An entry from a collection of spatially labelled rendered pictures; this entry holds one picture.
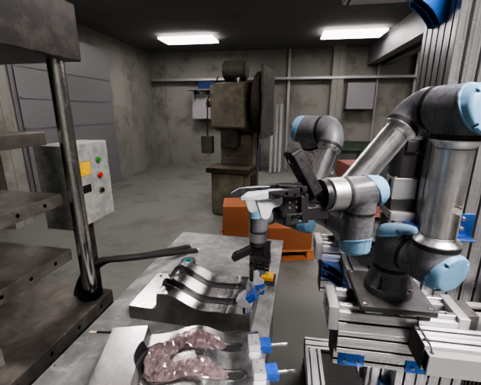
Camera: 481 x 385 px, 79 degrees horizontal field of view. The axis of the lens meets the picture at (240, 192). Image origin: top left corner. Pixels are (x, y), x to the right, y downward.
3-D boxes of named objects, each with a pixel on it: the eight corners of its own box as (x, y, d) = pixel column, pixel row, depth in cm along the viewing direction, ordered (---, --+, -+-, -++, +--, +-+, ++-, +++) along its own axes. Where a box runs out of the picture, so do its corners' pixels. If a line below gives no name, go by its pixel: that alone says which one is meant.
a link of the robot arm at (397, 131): (404, 79, 87) (296, 206, 87) (438, 76, 76) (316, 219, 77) (422, 107, 91) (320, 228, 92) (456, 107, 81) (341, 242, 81)
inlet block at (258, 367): (292, 370, 93) (293, 356, 92) (297, 384, 88) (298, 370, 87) (251, 373, 92) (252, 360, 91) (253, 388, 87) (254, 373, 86)
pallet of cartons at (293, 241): (209, 262, 326) (208, 207, 309) (224, 230, 414) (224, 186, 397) (315, 269, 312) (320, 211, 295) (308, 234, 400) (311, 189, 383)
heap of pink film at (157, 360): (226, 339, 102) (226, 320, 100) (229, 385, 85) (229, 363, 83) (150, 344, 99) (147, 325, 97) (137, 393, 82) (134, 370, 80)
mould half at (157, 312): (259, 295, 136) (259, 269, 132) (250, 335, 111) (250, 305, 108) (159, 283, 146) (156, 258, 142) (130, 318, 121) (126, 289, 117)
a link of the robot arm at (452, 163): (421, 267, 93) (454, 85, 79) (469, 294, 80) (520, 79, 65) (390, 273, 90) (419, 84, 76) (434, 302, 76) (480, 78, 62)
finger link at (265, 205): (249, 224, 56) (286, 217, 61) (248, 194, 55) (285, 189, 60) (240, 221, 58) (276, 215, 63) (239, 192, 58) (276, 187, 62)
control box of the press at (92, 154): (137, 363, 196) (111, 140, 156) (108, 406, 167) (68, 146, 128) (107, 358, 200) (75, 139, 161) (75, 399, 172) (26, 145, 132)
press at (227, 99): (265, 226, 429) (269, 47, 366) (195, 221, 447) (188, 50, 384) (272, 201, 549) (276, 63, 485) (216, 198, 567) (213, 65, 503)
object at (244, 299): (272, 287, 115) (263, 276, 114) (270, 295, 110) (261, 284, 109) (246, 303, 119) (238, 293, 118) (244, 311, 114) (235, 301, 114)
